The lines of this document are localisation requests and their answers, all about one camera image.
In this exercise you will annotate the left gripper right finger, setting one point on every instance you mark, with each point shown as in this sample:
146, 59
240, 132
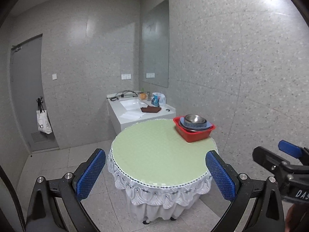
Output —
267, 212

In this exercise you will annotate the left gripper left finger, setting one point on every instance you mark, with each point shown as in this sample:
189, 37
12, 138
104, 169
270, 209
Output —
43, 211

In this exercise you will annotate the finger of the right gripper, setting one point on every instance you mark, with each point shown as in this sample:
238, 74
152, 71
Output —
267, 159
290, 149

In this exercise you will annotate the small steel bowl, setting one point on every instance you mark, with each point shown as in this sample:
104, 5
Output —
195, 119

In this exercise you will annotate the blue plate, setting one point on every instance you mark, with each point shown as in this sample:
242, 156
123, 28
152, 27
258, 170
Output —
193, 125

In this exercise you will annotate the large steel bowl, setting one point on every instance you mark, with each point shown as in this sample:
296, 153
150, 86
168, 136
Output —
192, 129

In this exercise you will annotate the right hand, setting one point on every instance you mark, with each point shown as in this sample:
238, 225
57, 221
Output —
297, 218

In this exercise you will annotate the red plastic basin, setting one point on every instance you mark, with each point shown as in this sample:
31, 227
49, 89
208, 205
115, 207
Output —
192, 135

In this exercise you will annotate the white lace table skirt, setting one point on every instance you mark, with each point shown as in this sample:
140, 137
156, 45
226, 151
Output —
152, 202

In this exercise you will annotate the white tote bag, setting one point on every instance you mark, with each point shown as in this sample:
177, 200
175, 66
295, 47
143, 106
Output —
43, 121

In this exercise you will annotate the green tablecloth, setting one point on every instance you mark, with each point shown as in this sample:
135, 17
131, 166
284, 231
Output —
154, 153

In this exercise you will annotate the brown folded cloth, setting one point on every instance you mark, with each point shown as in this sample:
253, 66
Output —
150, 109

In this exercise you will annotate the blue white plastic bag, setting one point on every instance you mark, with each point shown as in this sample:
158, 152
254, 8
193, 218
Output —
158, 99

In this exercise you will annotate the white sink counter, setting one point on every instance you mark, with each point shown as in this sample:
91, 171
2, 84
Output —
125, 111

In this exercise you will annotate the orange small box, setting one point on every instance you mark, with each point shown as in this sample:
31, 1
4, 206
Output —
143, 96

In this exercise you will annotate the grey door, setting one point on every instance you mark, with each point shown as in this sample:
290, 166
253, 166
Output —
26, 88

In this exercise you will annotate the wall mirror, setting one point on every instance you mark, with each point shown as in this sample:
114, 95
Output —
155, 45

